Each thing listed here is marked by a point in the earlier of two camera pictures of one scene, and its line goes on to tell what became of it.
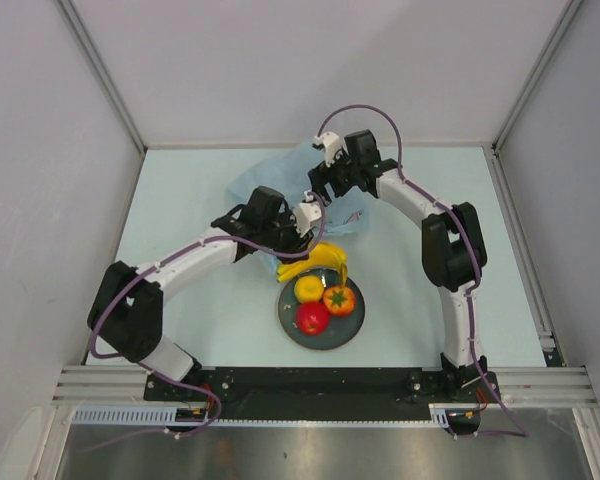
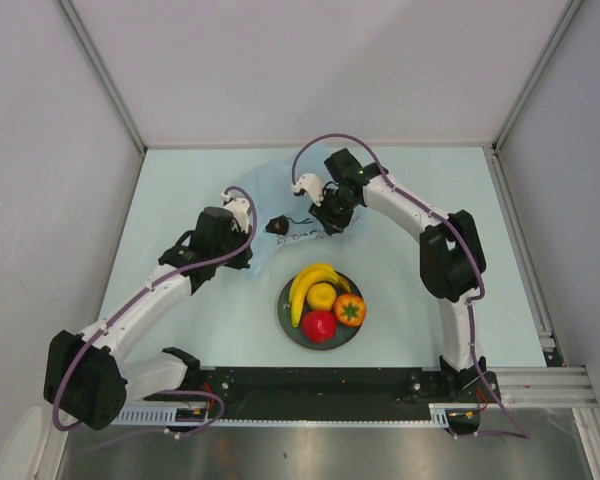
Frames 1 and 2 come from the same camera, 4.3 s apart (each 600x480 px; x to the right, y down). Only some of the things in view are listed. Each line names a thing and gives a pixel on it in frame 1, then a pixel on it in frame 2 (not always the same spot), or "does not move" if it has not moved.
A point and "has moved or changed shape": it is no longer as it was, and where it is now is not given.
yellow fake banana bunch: (321, 256) to (307, 275)
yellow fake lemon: (309, 289) to (321, 296)
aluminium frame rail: (545, 387) does not move
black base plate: (326, 392) does not move
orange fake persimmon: (339, 300) to (349, 310)
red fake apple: (312, 317) has moved or changed shape
